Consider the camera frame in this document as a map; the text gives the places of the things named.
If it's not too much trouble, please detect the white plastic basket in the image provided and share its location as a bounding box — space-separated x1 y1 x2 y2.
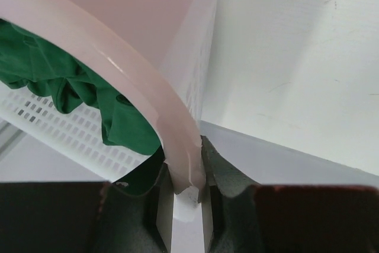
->
0 0 220 224

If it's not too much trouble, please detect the green t shirt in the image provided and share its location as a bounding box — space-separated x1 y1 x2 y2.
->
1 20 160 155

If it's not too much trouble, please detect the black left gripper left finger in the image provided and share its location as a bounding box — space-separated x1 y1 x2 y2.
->
1 158 173 252

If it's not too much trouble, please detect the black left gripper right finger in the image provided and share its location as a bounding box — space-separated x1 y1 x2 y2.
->
201 136 378 252

